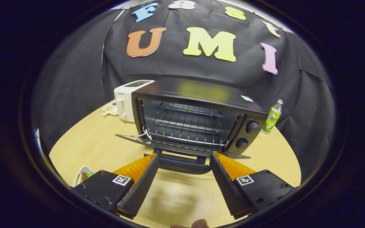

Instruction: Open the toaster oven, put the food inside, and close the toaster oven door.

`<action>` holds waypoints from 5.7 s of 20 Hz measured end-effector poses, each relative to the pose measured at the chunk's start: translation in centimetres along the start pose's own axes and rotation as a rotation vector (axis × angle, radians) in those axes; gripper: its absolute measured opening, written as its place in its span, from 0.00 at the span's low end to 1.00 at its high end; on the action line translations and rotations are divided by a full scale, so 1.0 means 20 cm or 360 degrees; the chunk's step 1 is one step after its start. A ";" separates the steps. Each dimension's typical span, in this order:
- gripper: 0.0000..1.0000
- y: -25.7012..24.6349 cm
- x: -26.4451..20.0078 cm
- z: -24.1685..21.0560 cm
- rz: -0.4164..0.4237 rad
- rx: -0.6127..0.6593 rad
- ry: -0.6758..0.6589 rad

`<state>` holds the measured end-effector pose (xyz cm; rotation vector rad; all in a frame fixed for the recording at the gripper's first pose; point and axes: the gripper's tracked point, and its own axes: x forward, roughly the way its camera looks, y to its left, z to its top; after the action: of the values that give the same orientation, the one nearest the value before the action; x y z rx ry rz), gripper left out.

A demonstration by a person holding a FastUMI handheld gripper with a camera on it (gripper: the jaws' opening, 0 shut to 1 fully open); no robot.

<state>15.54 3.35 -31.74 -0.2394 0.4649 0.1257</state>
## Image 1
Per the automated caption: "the white food plate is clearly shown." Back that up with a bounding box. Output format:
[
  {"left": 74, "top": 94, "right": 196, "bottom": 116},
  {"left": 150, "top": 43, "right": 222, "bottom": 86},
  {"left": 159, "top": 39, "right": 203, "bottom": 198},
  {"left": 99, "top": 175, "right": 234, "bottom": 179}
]
[{"left": 73, "top": 166, "right": 96, "bottom": 187}]

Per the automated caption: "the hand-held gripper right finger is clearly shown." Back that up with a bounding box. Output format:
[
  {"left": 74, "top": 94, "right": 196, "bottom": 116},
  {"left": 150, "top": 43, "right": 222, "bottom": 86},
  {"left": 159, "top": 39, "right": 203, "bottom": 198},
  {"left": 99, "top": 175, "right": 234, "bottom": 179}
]
[{"left": 209, "top": 152, "right": 297, "bottom": 219}]

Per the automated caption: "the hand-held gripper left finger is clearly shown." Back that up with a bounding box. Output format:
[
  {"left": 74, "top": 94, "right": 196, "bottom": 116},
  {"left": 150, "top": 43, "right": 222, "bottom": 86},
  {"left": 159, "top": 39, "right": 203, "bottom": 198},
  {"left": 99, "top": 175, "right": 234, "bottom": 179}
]
[{"left": 73, "top": 153, "right": 160, "bottom": 219}]

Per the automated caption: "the green drink bottle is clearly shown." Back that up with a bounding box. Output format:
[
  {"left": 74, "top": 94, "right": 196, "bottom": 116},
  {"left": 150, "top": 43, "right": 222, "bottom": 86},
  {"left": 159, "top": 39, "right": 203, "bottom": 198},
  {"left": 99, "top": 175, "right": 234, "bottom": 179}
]
[{"left": 262, "top": 99, "right": 284, "bottom": 133}]

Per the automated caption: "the black backdrop cloth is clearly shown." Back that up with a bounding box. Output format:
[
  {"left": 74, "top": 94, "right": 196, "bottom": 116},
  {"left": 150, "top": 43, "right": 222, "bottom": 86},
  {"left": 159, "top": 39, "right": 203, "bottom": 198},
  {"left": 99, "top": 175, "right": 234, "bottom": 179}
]
[{"left": 32, "top": 0, "right": 335, "bottom": 181}]

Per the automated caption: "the small white dish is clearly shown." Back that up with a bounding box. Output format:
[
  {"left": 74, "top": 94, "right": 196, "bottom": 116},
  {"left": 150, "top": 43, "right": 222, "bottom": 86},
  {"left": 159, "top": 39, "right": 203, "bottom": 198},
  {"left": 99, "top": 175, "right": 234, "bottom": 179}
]
[{"left": 102, "top": 101, "right": 119, "bottom": 116}]

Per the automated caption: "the black toaster oven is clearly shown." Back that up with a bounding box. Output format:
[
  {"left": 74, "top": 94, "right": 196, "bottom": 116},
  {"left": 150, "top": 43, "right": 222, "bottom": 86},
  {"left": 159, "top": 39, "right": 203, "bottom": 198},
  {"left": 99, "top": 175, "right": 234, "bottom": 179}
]
[{"left": 115, "top": 77, "right": 268, "bottom": 174}]

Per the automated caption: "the white toaster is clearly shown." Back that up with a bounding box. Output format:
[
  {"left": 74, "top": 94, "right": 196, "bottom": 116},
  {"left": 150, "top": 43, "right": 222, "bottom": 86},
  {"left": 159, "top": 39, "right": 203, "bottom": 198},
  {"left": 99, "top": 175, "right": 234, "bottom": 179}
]
[{"left": 114, "top": 80, "right": 155, "bottom": 123}]

